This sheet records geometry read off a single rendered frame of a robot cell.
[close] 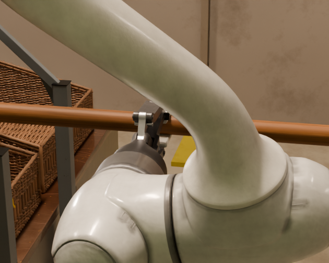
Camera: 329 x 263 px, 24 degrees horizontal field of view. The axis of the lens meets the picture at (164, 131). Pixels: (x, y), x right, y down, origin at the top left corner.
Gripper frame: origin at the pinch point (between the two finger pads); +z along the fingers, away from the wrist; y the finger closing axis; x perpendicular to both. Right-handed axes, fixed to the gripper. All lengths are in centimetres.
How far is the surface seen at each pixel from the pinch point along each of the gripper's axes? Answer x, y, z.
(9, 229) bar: -39, 40, 36
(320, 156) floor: 40, 117, 273
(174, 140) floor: -39, 117, 282
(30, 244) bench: -44, 60, 63
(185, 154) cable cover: -30, 115, 258
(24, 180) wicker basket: -49, 47, 75
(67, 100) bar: -39, 27, 83
